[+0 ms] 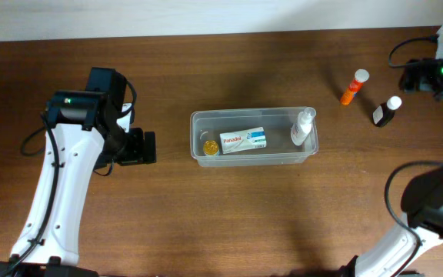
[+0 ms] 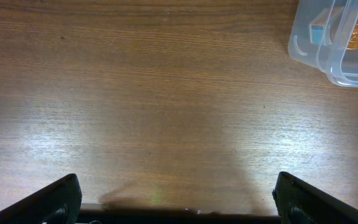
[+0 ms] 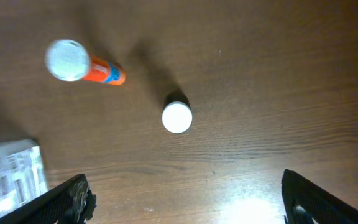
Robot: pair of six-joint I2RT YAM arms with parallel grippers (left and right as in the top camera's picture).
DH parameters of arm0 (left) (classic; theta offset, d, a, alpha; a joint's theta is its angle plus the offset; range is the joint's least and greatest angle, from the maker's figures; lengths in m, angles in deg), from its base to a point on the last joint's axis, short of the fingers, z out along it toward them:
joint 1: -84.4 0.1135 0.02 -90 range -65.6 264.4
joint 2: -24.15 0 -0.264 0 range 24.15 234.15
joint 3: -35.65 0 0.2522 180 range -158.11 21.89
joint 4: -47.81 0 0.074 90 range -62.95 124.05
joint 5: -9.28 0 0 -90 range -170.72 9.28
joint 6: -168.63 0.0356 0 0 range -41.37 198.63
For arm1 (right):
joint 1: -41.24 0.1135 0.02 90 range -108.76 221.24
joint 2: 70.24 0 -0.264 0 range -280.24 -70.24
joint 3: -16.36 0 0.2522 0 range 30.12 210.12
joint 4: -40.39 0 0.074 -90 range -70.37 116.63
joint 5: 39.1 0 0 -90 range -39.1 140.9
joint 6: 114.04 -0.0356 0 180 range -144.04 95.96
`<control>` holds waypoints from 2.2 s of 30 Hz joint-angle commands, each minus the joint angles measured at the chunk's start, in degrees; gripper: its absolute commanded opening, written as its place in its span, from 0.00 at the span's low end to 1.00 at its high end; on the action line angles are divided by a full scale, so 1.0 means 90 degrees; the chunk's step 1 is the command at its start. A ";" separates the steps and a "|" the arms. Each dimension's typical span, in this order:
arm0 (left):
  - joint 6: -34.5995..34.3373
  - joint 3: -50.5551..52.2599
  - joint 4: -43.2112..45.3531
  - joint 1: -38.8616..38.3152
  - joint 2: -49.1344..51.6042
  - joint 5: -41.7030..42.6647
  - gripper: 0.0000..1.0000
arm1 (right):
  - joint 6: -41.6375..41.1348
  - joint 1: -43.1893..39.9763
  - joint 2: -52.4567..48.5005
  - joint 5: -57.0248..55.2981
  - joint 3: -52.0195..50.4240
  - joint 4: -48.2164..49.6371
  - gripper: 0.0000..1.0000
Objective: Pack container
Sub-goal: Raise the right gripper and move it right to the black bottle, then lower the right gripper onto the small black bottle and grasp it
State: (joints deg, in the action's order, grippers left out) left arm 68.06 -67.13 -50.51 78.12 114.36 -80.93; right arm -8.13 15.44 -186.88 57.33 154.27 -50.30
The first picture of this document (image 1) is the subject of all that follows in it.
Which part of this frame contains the white blue Panadol box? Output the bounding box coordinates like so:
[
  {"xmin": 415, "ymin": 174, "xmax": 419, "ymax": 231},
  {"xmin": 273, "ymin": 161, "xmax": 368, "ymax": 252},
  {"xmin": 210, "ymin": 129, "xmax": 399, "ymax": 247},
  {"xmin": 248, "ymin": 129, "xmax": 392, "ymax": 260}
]
[{"xmin": 220, "ymin": 127, "xmax": 267, "ymax": 154}]

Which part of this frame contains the dark bottle white cap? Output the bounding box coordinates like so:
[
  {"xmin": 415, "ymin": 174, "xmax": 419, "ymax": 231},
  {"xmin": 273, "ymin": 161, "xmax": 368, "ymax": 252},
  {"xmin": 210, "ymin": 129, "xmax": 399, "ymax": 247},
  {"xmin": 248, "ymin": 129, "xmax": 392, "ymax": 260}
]
[{"xmin": 372, "ymin": 96, "xmax": 402, "ymax": 127}]

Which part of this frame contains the orange tube white cap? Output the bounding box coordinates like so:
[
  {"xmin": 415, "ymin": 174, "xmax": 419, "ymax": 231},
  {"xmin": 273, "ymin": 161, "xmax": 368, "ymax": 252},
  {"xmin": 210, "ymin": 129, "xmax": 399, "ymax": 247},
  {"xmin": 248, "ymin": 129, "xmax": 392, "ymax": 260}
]
[{"xmin": 340, "ymin": 69, "xmax": 370, "ymax": 105}]

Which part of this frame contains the clear plastic container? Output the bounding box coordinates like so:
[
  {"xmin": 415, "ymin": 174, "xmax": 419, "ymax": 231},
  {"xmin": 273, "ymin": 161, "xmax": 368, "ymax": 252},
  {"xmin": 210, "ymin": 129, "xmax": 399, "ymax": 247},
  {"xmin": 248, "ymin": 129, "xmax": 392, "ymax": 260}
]
[{"xmin": 190, "ymin": 107, "xmax": 318, "ymax": 167}]

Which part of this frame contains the white spray bottle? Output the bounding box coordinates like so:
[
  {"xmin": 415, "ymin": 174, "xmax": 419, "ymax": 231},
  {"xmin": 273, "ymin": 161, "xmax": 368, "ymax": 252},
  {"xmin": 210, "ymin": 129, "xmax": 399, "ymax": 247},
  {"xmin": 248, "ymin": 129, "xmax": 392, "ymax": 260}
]
[{"xmin": 291, "ymin": 107, "xmax": 316, "ymax": 146}]

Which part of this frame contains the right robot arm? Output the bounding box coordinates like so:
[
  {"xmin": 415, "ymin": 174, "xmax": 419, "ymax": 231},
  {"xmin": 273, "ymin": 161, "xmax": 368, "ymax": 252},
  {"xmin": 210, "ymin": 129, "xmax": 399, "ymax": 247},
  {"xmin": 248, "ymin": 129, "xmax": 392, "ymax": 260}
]
[{"xmin": 337, "ymin": 58, "xmax": 443, "ymax": 277}]

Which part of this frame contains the small jar gold lid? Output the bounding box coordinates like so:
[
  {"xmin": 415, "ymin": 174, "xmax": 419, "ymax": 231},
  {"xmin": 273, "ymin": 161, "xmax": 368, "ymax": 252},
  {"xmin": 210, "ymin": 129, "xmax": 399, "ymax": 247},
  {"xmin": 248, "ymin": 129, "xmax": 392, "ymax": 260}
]
[{"xmin": 203, "ymin": 140, "xmax": 220, "ymax": 156}]

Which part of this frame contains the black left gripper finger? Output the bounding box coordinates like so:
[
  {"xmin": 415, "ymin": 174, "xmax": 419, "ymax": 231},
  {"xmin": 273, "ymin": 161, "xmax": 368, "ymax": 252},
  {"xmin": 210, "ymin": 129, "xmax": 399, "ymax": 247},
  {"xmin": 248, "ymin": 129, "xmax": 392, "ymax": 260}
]
[
  {"xmin": 143, "ymin": 132, "xmax": 157, "ymax": 164},
  {"xmin": 123, "ymin": 128, "xmax": 144, "ymax": 166}
]

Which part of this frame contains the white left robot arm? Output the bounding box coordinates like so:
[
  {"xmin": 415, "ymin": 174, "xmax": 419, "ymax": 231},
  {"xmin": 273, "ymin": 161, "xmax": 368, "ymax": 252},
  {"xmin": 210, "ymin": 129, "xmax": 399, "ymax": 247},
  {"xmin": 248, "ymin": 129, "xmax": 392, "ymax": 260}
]
[{"xmin": 0, "ymin": 67, "xmax": 157, "ymax": 276}]

